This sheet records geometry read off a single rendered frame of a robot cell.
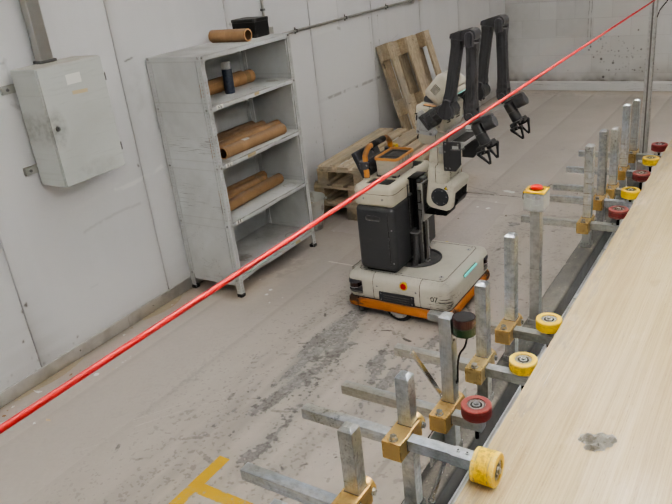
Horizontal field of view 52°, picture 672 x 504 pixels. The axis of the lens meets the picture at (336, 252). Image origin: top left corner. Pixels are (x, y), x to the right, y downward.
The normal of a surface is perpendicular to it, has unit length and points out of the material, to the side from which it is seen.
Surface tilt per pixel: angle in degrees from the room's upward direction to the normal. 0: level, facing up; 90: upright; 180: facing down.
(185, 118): 90
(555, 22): 90
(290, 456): 0
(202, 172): 90
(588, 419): 0
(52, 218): 90
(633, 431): 0
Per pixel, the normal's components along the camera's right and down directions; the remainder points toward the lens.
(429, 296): -0.53, 0.39
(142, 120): 0.84, 0.13
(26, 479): -0.11, -0.91
